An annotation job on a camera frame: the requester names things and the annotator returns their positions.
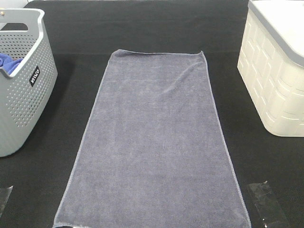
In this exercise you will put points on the grey towel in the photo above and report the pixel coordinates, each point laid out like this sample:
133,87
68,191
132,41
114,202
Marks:
153,154

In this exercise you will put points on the blue towel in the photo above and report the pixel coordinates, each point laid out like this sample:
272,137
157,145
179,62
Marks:
8,63

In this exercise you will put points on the black label on basket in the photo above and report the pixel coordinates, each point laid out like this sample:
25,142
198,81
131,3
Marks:
34,76

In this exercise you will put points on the grey perforated laundry basket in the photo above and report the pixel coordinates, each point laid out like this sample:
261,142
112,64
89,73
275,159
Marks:
21,105

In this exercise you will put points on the black table cloth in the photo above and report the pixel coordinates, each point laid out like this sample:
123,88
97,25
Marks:
83,35

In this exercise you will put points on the cream woven storage box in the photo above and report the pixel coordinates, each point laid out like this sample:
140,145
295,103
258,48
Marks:
271,64

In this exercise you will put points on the right clear tape strip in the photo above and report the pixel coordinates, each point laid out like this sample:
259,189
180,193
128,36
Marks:
269,209

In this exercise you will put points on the clear tape strip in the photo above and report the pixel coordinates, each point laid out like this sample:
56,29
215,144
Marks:
4,196
269,209

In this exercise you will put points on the left clear tape strip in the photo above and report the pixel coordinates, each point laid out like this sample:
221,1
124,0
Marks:
4,196

